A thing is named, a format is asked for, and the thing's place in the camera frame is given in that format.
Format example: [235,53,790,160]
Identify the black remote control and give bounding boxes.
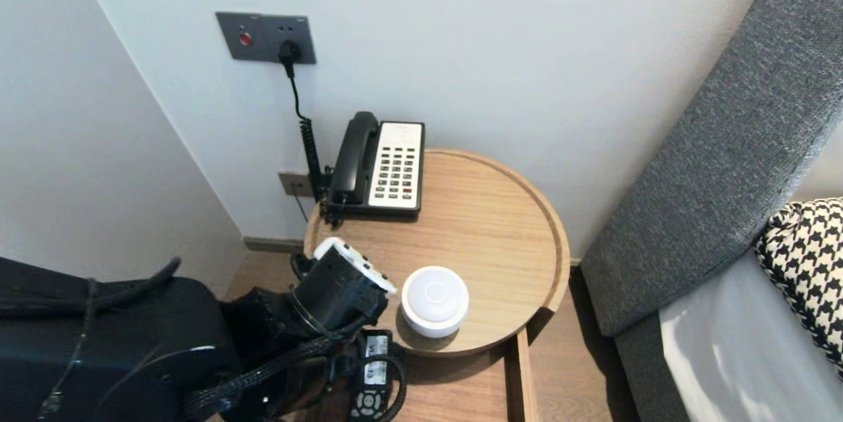
[348,389,391,422]

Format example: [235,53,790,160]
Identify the white round puck device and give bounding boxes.
[400,266,470,339]

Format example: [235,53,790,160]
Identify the curved-front wooden table drawer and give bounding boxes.
[389,330,541,422]

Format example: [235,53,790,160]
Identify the round wooden side table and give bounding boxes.
[303,147,572,358]

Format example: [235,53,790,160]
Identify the black and white telephone base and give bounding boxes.
[329,120,425,219]

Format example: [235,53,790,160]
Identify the black telephone handset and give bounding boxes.
[329,111,381,205]

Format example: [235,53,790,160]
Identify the white bed sheet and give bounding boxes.
[659,248,843,422]

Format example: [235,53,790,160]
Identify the grey fabric bed headboard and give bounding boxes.
[580,0,843,422]

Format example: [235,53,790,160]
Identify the black white houndstooth pillow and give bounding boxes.
[754,197,843,380]

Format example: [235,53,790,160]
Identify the black coiled handset cord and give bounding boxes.
[319,197,346,230]

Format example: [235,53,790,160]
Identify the brown wall baseboard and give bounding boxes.
[244,236,308,255]

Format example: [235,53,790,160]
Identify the beige wall jack plate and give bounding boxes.
[279,172,315,198]

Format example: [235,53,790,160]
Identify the black coiled power cable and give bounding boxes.
[278,40,330,204]

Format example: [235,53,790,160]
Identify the grey wall socket panel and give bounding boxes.
[216,12,317,65]

